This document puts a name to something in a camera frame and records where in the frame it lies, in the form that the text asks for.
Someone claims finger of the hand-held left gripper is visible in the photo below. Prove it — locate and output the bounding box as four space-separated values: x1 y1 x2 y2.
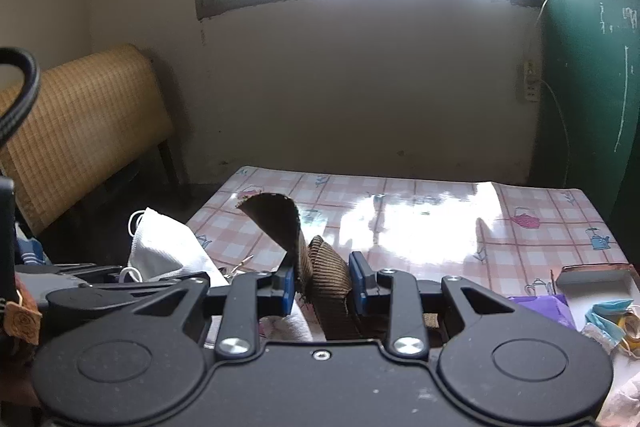
75 271 211 297

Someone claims cardboard box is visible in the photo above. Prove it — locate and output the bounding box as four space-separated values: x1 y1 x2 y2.
554 263 633 290

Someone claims brown leather tag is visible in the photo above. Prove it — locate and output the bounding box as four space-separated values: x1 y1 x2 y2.
0 289 43 345

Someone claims white face mask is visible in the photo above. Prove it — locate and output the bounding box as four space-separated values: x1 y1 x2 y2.
119 207 228 288

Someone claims blue and white cloth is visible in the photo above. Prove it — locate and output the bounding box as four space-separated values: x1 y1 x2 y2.
14 224 52 265

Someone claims black braided cable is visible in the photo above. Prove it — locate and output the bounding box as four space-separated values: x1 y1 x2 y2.
0 47 41 145

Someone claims woven rattan bench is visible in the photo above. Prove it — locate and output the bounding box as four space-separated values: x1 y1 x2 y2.
0 44 181 238

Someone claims yellow tape roll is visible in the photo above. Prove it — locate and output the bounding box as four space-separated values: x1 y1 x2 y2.
617 312 640 350

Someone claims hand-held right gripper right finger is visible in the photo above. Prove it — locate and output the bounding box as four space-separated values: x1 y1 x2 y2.
348 251 516 370

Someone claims wall power outlet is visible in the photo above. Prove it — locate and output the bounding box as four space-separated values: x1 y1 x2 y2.
522 59 541 104

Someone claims white wall wire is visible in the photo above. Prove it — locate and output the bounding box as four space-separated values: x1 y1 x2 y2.
529 0 571 188

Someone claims blue surgical mask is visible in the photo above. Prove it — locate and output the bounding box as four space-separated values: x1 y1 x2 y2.
582 298 636 343

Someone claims pink plaid tablecloth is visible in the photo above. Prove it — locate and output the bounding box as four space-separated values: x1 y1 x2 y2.
185 166 640 427

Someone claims purple packet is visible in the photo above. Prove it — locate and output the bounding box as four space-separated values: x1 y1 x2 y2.
507 294 583 333

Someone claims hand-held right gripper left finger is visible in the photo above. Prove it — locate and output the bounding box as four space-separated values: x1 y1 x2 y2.
132 266 297 370

